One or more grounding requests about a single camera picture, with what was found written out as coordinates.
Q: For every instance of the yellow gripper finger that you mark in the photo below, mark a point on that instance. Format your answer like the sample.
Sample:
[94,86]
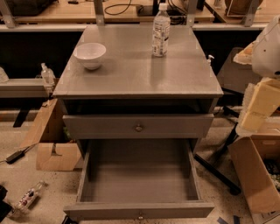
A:
[260,101]

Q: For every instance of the brown cardboard box right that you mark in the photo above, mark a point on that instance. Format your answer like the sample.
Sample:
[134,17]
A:
[247,154]

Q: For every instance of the grey side shelf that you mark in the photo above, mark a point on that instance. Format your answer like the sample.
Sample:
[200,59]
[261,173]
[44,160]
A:
[23,88]

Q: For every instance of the open bottom grey drawer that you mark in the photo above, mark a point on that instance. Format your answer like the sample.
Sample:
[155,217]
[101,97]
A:
[138,179]

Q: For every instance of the black power adapter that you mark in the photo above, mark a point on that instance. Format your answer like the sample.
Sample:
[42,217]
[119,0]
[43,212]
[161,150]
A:
[17,155]

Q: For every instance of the clear bottle on shelf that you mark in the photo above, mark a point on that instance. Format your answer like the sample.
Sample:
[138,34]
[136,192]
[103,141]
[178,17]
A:
[47,75]

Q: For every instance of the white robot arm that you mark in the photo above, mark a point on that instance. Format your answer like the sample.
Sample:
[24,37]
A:
[265,57]

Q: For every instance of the clear plastic water bottle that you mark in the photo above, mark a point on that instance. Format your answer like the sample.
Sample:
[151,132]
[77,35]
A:
[161,31]

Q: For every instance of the brown cardboard box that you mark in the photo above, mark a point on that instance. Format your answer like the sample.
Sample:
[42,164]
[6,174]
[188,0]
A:
[247,154]
[55,153]

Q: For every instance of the white ceramic bowl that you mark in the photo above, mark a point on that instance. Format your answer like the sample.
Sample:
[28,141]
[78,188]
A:
[90,55]

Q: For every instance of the small white pump bottle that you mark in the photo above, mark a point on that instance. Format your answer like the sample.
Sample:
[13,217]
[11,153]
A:
[210,59]

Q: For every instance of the closed middle grey drawer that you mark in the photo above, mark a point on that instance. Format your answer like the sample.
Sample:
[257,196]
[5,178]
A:
[137,126]

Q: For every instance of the brown cardboard box left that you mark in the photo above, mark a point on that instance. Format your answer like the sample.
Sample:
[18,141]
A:
[55,153]

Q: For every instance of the clear bottle on floor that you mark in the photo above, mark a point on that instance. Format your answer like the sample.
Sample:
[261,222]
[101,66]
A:
[29,197]

